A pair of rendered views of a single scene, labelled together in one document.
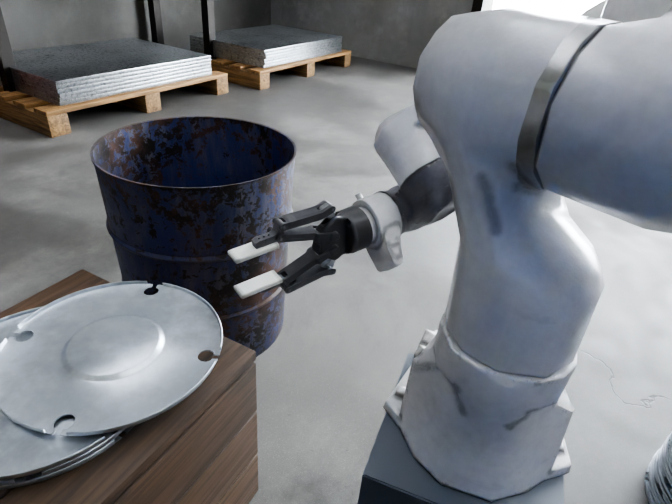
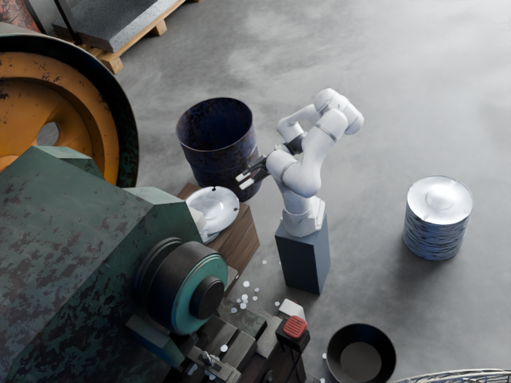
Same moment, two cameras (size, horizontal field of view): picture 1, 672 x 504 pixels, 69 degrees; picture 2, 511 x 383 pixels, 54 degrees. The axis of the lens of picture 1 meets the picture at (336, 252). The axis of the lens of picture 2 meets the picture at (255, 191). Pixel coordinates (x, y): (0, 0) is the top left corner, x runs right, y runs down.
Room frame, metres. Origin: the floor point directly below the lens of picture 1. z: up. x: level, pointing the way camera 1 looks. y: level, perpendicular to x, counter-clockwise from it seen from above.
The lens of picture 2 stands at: (-0.95, -0.34, 2.23)
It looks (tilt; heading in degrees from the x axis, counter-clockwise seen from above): 49 degrees down; 15
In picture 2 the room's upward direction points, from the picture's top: 14 degrees counter-clockwise
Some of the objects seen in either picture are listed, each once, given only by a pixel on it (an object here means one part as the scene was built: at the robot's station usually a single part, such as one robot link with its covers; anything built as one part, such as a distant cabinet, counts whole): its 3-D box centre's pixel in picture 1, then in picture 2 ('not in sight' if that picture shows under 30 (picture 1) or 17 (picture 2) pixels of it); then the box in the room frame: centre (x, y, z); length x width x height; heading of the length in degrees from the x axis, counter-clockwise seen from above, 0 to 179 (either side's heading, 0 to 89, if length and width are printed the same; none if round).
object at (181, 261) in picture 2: not in sight; (176, 293); (-0.46, 0.02, 1.31); 0.22 x 0.12 x 0.22; 151
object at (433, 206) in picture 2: not in sight; (439, 199); (0.55, -0.79, 0.31); 0.29 x 0.29 x 0.01
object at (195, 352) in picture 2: not in sight; (211, 364); (-0.41, 0.08, 0.76); 0.17 x 0.06 x 0.10; 61
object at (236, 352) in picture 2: not in sight; (177, 347); (-0.32, 0.22, 0.68); 0.45 x 0.30 x 0.06; 61
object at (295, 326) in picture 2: not in sight; (296, 330); (-0.29, -0.18, 0.72); 0.07 x 0.06 x 0.08; 151
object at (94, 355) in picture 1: (114, 344); (209, 209); (0.48, 0.29, 0.38); 0.29 x 0.29 x 0.01
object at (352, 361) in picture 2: not in sight; (360, 358); (-0.11, -0.39, 0.04); 0.30 x 0.30 x 0.07
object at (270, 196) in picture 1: (206, 241); (223, 153); (0.99, 0.31, 0.24); 0.42 x 0.42 x 0.48
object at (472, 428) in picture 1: (492, 358); (302, 207); (0.37, -0.17, 0.52); 0.22 x 0.19 x 0.14; 161
